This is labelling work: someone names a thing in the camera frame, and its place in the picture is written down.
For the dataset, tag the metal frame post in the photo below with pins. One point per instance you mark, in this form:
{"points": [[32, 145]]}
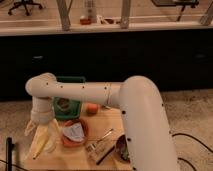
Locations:
{"points": [[125, 14], [64, 15]]}

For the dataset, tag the green paper cup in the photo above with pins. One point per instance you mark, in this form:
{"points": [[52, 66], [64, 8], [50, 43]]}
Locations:
{"points": [[67, 109]]}

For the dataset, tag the office chair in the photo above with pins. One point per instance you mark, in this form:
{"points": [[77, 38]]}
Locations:
{"points": [[24, 3]]}

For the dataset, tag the orange bowl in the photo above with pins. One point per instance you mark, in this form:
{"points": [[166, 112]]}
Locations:
{"points": [[71, 144]]}

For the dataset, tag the yellow banana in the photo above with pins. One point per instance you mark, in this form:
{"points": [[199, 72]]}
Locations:
{"points": [[41, 142]]}

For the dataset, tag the black desk stand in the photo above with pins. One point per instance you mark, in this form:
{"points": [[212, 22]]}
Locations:
{"points": [[176, 3]]}

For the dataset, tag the orange fruit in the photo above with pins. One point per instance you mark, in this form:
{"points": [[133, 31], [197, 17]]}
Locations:
{"points": [[92, 109]]}

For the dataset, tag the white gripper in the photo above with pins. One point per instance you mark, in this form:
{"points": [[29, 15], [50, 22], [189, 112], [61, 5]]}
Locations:
{"points": [[42, 113]]}

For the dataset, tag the white crumpled paper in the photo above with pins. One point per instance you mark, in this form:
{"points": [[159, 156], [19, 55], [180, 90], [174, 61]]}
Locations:
{"points": [[74, 132]]}

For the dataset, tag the wooden board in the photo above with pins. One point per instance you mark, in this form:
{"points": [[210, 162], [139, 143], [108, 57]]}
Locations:
{"points": [[76, 158]]}

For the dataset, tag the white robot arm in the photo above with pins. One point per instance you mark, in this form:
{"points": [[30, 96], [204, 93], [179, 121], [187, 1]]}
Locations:
{"points": [[145, 122]]}

